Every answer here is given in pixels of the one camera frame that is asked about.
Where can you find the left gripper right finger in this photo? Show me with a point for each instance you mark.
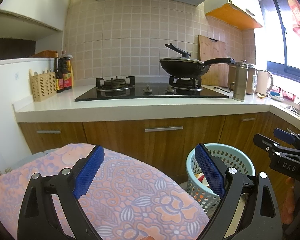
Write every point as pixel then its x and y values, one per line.
pixel 248 210

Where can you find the black wok with lid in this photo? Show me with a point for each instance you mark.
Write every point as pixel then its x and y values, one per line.
pixel 187 67

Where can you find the wooden base cabinets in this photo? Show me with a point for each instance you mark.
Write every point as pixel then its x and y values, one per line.
pixel 166 143

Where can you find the pink floral tablecloth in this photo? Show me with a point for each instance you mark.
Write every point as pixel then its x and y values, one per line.
pixel 128 199

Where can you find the dark soy sauce bottle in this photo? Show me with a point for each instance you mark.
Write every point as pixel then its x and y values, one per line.
pixel 58 75

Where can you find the beige utensil basket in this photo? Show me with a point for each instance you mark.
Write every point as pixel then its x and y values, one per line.
pixel 43 86

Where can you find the person's right hand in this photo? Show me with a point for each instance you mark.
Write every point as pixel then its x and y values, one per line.
pixel 289 204

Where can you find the red white paper cup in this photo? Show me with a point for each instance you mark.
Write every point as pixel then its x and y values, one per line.
pixel 201 178

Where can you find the black gas stove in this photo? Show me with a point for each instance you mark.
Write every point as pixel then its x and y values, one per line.
pixel 128 88

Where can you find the orange wall cabinet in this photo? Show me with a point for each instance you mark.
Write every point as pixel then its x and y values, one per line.
pixel 242 14

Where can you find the teal plastic waste basket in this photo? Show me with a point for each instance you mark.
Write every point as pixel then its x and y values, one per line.
pixel 212 159

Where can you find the electric kettle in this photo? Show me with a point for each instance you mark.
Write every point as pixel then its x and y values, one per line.
pixel 262 82

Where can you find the large sauce bottle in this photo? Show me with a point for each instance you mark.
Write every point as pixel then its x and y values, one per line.
pixel 66 69

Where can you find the steel thermos bottle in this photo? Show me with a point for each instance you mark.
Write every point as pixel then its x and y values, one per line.
pixel 240 83

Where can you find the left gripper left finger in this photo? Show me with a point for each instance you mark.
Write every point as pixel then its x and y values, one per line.
pixel 51 208

